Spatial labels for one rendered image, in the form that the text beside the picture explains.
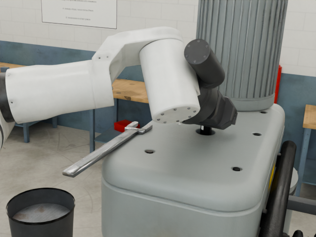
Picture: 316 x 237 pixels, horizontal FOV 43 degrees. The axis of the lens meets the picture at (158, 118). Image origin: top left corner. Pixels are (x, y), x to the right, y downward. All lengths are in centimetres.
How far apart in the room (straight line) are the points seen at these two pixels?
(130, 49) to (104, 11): 505
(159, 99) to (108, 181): 18
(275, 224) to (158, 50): 33
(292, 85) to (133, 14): 219
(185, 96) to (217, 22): 40
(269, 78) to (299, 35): 401
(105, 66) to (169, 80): 8
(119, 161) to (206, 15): 42
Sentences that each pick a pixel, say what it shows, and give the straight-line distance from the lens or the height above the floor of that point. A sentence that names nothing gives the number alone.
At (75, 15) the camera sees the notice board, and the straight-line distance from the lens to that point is 582.
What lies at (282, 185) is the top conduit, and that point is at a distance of 80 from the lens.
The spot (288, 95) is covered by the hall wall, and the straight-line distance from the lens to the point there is 505.
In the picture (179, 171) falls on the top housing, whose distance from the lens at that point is 61.
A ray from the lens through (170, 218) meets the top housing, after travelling 61.
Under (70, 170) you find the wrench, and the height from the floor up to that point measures 190.
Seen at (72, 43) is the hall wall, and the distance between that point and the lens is 591.
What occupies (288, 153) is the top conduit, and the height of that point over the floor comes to 181.
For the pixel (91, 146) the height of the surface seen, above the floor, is 15.
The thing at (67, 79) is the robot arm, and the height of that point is 204.
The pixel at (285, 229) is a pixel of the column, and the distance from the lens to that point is 139.
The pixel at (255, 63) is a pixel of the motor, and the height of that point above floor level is 200.
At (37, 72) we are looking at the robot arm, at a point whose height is 204.
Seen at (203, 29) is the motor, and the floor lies 206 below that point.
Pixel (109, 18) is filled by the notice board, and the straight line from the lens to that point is 556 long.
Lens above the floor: 216
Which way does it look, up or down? 19 degrees down
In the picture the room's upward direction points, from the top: 3 degrees clockwise
